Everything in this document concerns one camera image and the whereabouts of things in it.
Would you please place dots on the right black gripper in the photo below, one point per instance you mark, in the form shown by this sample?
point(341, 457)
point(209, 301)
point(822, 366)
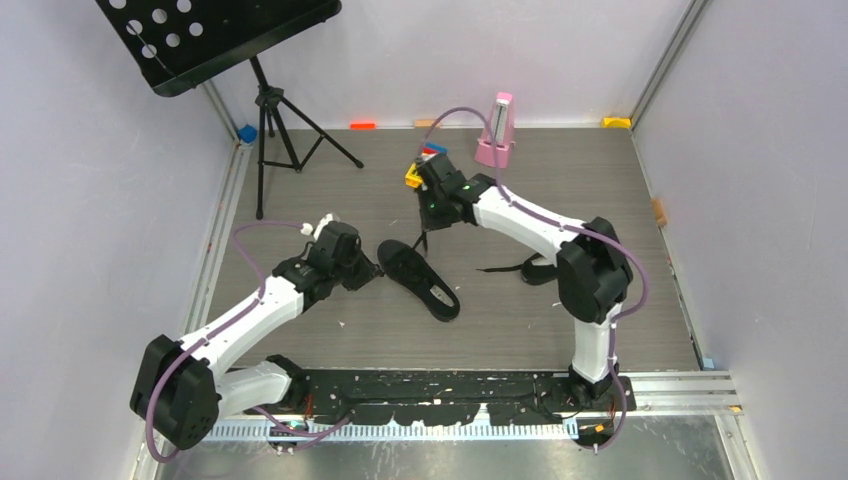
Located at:
point(431, 223)

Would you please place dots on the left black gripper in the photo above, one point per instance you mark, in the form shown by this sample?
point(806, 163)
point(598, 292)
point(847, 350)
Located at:
point(367, 271)

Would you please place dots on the black canvas shoe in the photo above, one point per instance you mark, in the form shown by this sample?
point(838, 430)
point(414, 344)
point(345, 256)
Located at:
point(405, 265)
point(535, 270)

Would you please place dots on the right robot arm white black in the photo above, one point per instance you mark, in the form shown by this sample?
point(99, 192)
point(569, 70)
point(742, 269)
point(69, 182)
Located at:
point(591, 270)

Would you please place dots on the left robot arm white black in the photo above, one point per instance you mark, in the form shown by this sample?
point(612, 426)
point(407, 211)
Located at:
point(184, 386)

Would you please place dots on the yellow toy brick block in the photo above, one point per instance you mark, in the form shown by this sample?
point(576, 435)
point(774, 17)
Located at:
point(412, 178)

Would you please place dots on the tan wooden block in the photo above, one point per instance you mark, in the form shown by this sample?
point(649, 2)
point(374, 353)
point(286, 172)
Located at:
point(427, 123)

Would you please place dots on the pink metronome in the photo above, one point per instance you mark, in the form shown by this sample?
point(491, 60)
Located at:
point(495, 146)

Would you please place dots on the blue corner block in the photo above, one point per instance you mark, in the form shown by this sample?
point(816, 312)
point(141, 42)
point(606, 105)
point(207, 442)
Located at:
point(247, 134)

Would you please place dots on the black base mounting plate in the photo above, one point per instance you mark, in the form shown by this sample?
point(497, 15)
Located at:
point(445, 398)

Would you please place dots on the yellow corner block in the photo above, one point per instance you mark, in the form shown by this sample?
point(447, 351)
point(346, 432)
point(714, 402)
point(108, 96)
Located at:
point(616, 123)

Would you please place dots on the wooden block right edge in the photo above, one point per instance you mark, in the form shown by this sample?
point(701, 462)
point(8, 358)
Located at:
point(659, 212)

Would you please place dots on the black music stand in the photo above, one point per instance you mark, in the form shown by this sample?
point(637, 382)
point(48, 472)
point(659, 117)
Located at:
point(179, 45)

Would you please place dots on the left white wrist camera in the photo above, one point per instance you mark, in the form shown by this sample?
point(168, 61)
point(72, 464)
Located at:
point(313, 231)

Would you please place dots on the orange block at wall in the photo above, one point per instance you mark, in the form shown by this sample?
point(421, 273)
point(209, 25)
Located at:
point(362, 125)

